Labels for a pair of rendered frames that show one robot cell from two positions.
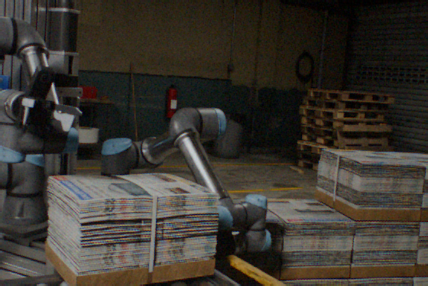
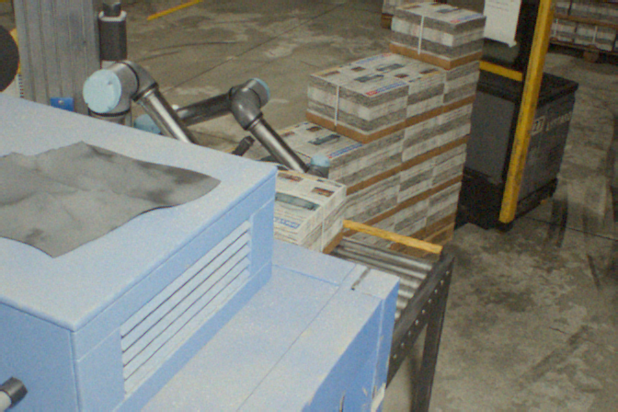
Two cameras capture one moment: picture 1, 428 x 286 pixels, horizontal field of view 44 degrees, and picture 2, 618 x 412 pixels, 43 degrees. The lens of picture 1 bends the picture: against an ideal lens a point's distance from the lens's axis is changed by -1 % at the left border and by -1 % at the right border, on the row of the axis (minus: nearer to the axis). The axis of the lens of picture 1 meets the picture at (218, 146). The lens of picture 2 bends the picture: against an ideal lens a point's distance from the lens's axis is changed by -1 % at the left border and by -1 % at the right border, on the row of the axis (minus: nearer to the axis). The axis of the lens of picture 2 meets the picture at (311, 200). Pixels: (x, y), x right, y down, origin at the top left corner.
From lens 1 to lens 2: 1.81 m
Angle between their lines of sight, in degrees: 38
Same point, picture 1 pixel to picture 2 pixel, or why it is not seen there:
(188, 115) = (252, 100)
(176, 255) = (328, 236)
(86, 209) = (300, 234)
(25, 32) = (143, 75)
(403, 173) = (394, 95)
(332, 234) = (350, 160)
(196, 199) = (338, 195)
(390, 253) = (386, 160)
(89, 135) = not seen: outside the picture
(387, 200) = (385, 120)
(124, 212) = (313, 224)
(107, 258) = not seen: hidden behind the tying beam
